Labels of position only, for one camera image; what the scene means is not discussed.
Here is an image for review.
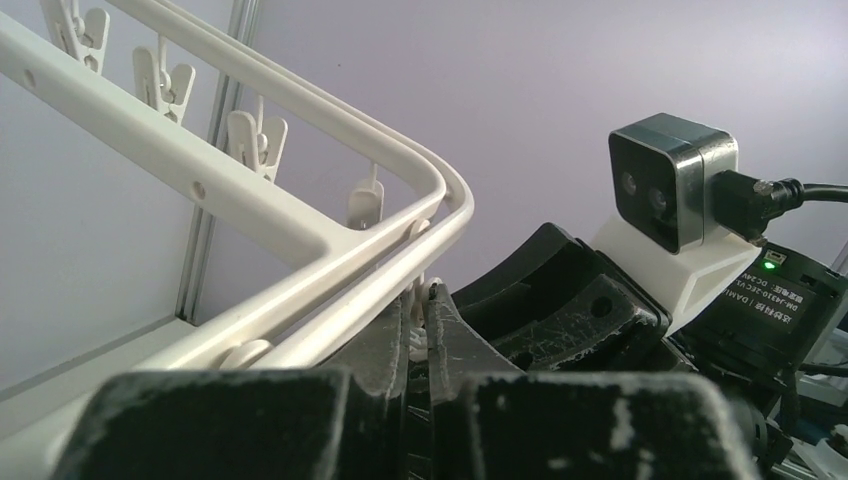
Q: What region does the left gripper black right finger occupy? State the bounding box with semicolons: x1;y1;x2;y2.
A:
425;283;760;479

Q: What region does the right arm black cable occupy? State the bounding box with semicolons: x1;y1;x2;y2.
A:
710;170;848;243

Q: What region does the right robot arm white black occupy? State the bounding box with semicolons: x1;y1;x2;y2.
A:
453;223;847;471

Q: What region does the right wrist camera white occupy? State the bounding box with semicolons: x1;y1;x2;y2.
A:
590;113;761;335

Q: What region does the white plastic clip hanger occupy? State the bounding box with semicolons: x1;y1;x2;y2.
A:
0;0;476;480

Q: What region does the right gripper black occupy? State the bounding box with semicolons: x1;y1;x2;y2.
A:
452;223;668;372

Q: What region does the white hanger clip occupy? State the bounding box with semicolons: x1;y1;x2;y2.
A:
346;163;385;230
227;94;288;183
132;34;196;125
406;274;443;363
40;0;111;75

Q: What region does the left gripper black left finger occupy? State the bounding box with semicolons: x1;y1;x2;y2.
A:
53;295;410;479

